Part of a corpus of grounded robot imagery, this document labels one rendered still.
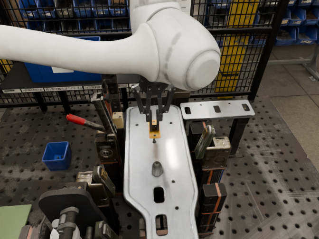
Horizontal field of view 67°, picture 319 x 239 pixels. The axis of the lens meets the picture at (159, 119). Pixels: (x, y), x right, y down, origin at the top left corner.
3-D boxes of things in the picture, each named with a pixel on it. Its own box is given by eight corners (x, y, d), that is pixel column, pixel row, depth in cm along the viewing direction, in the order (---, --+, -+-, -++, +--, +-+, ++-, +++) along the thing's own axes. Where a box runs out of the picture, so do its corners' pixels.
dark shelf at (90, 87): (204, 84, 109) (205, 78, 107) (-1, 94, 104) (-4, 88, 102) (194, 59, 125) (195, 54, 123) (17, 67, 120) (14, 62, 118)
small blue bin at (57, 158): (69, 171, 111) (64, 160, 105) (47, 172, 110) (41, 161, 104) (73, 152, 119) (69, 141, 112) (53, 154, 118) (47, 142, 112)
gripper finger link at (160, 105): (154, 79, 68) (159, 78, 68) (158, 108, 76) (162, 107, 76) (155, 87, 66) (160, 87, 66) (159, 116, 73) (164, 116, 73)
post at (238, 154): (242, 157, 117) (259, 114, 97) (220, 159, 116) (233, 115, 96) (238, 147, 121) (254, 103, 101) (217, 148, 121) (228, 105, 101)
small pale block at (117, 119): (130, 176, 109) (122, 118, 84) (123, 176, 109) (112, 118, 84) (130, 169, 112) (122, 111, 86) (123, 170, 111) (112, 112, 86)
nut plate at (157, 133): (161, 138, 77) (161, 135, 76) (149, 138, 77) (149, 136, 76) (158, 120, 83) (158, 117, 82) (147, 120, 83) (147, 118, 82)
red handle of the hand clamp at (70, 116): (115, 135, 78) (66, 118, 71) (112, 139, 79) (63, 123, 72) (115, 126, 81) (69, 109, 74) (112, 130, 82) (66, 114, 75)
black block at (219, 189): (219, 237, 90) (236, 199, 70) (191, 240, 89) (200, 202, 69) (213, 216, 96) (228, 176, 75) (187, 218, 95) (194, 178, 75)
